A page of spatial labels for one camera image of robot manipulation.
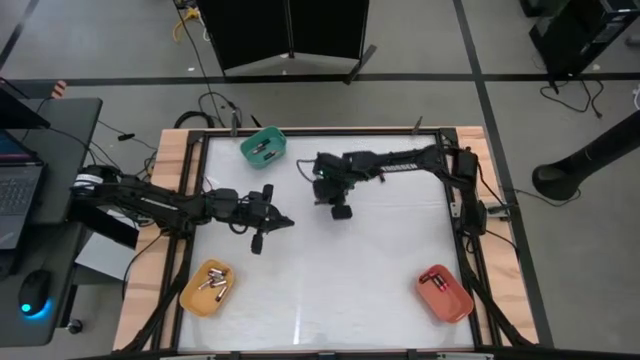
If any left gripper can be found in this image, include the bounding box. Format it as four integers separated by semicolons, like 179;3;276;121
244;184;295;255

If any teal plastic bin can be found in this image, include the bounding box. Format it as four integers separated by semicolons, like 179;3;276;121
239;125;289;171

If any yellow plastic bin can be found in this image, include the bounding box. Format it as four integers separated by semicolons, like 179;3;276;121
178;257;236;319

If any orange plastic bin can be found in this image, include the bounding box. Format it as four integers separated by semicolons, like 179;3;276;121
416;263;475;325

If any black partition panel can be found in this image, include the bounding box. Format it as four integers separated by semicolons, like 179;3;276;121
196;0;293;71
288;0;378;86

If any black side desk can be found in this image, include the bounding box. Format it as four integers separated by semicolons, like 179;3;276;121
0;97;104;347

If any black computer mouse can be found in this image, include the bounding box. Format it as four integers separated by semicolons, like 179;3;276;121
17;268;52;318

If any dark laptop computer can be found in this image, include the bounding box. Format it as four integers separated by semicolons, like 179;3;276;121
0;128;46;251

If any black desk monitor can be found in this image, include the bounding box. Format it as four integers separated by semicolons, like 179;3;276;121
0;76;52;131

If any black equipment cabinet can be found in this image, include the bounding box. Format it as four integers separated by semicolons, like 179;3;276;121
528;0;640;81

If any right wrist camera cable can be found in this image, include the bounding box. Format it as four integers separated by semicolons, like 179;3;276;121
296;157;321;185

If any black metal table frame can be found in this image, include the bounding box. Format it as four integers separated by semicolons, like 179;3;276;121
113;126;542;360

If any thick black cable arc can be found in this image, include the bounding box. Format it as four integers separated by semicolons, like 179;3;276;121
173;109;217;130

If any yellow floor cable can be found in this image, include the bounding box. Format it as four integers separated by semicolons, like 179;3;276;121
171;6;202;42

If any black camera stand post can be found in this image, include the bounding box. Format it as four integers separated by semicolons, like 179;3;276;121
531;109;640;202

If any thin black floor cable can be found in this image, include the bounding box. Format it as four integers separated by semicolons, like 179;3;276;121
539;78;605;120

